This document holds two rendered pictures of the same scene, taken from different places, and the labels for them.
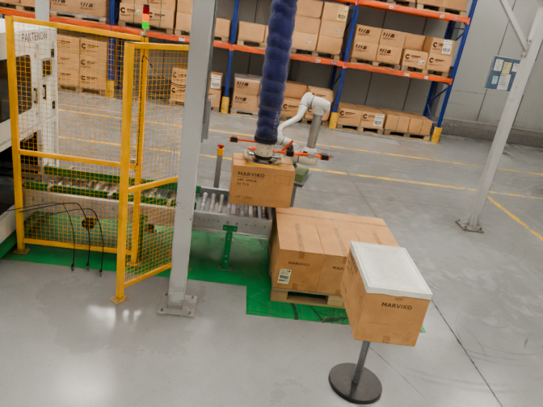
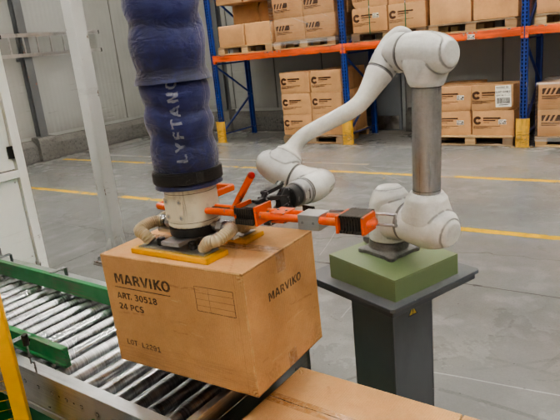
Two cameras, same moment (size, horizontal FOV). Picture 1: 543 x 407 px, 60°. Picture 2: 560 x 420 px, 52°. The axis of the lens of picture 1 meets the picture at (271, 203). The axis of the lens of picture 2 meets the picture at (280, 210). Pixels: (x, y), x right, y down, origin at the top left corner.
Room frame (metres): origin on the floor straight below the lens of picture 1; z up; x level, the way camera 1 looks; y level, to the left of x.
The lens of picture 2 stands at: (3.32, -1.28, 1.67)
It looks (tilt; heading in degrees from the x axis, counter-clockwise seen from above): 16 degrees down; 43
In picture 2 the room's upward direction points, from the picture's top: 6 degrees counter-clockwise
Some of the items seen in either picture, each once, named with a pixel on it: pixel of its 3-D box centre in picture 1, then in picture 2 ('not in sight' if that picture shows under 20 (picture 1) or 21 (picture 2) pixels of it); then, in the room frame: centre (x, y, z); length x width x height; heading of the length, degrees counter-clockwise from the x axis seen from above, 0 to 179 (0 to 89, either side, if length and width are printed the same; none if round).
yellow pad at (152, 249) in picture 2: (263, 162); (177, 247); (4.36, 0.14, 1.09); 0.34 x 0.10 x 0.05; 97
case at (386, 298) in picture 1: (380, 291); not in sight; (2.79, -0.83, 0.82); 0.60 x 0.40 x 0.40; 5
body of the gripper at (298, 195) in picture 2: not in sight; (286, 198); (4.64, -0.09, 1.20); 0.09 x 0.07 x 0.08; 6
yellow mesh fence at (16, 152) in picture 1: (77, 153); not in sight; (3.88, 1.74, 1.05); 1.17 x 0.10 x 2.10; 96
